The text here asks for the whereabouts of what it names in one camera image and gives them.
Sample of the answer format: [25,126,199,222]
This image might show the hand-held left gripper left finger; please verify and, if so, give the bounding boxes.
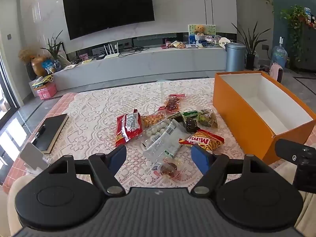
[47,144,127,196]

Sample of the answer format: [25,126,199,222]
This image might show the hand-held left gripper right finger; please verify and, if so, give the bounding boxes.
[191,144,271,196]

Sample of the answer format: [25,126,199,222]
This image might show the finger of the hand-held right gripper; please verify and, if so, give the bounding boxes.
[275,138,316,164]

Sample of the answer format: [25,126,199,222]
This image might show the red yellow stick snack packet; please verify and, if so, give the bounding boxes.
[178,129,225,153]

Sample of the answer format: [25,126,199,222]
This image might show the white clear snack packet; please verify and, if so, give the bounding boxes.
[141,136,184,160]

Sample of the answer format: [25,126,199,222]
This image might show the clear white ball candy packet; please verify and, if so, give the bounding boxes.
[144,118,178,141]

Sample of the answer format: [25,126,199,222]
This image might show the orange cardboard box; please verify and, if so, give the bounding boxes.
[213,71,316,165]

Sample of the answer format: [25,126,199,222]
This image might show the small dried dates packet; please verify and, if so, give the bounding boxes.
[151,157,183,181]

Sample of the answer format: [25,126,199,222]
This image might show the clear green olive packet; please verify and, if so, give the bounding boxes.
[196,109,218,129]

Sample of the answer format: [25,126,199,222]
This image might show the green snack packet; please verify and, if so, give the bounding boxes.
[168,111,198,122]

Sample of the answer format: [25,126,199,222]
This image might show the clear peanut packet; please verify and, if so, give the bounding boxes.
[142,111,167,131]

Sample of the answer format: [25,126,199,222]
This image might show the red-topped dried dates packet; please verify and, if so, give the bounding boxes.
[158,94,185,113]

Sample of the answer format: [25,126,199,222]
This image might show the black notebook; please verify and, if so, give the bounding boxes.
[32,114,70,154]

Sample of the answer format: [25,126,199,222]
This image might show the pink space heater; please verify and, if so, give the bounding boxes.
[270,63,283,83]

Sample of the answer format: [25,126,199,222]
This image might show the black pen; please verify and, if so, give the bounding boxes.
[31,126,46,144]

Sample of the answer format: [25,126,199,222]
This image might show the white tablet stand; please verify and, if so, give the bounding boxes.
[19,142,50,174]

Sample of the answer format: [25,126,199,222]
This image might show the blue water bottle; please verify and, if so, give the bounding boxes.
[272,37,288,69]

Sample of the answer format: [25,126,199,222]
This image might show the potted plant black pot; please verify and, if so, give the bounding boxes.
[231,22,272,70]

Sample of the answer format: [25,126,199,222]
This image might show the pink cardboard box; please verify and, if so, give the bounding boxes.
[36,82,58,101]

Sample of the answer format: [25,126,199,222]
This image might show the white television console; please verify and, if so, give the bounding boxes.
[51,45,228,90]

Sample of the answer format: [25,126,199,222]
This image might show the dark blue cabinet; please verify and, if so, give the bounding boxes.
[289,25,316,74]

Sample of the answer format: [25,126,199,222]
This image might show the white router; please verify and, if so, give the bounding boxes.
[102,43,120,60]

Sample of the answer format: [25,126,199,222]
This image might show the grey trash can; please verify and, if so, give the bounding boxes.
[225,42,247,72]

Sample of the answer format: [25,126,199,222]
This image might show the blue plastic bag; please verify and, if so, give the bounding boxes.
[41,59,57,75]

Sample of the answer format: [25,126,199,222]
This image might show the snack pile on console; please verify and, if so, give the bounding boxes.
[160,40,186,49]

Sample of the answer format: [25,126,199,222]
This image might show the blue gift box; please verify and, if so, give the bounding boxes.
[189,36,207,48]

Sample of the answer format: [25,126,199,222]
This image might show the orange gourd vase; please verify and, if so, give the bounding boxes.
[30,56,49,77]

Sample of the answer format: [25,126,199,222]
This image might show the potted plant long leaves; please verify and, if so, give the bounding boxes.
[40,30,68,63]

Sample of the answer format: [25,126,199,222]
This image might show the leafy green cabinet plant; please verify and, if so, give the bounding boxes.
[280,4,309,63]

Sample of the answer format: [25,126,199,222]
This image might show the dried flower bunch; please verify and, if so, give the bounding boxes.
[18,49,38,65]

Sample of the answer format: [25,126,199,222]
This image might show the black flat television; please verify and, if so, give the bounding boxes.
[62,0,155,40]

